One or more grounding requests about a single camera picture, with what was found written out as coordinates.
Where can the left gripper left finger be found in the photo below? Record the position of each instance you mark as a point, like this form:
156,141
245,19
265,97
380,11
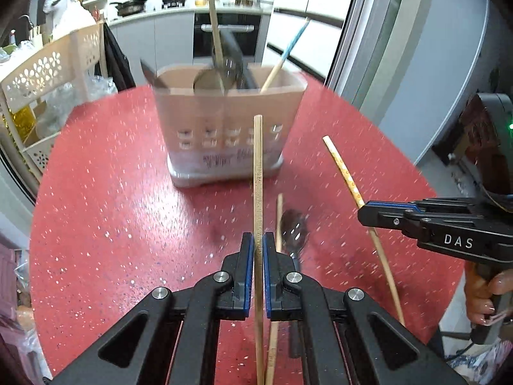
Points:
170,337

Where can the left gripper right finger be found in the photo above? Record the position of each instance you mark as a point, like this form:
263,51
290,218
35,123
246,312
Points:
348,338

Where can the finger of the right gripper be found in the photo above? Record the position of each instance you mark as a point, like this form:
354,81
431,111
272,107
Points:
396,207
373,218

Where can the blue patterned chopstick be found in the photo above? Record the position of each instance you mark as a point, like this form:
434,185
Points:
278,67

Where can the plain bamboo chopstick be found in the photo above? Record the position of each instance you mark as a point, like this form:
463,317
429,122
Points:
217,44

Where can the right hand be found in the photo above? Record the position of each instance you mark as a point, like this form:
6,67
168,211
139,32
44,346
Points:
478,292

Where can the beige utensil holder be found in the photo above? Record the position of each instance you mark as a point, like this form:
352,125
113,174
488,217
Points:
209,134

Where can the white perforated basket rack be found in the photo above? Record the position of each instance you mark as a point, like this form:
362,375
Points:
66,59

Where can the black wok on stove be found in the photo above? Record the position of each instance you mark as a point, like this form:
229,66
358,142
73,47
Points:
130,7

